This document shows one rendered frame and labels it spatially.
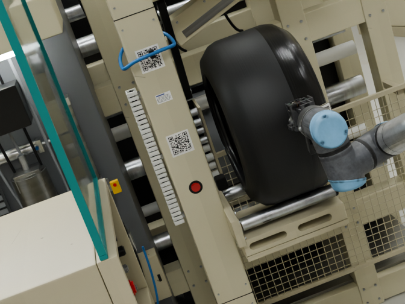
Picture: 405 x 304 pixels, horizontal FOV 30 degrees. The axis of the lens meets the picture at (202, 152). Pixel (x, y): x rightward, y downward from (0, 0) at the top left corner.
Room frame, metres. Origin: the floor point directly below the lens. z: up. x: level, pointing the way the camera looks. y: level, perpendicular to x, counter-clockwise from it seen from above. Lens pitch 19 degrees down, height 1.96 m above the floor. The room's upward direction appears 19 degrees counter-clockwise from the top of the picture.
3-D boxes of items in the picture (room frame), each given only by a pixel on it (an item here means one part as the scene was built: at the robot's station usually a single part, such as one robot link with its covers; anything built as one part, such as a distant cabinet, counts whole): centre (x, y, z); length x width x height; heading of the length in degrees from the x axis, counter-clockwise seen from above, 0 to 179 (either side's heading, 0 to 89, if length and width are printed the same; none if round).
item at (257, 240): (2.27, -0.20, 0.84); 0.36 x 0.09 x 0.06; 94
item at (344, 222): (2.41, -0.19, 0.80); 0.37 x 0.36 x 0.02; 4
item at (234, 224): (2.40, -0.01, 0.90); 0.40 x 0.03 x 0.10; 4
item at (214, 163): (2.78, 0.06, 1.05); 0.20 x 0.15 x 0.30; 94
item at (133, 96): (2.34, 0.15, 1.19); 0.05 x 0.04 x 0.48; 4
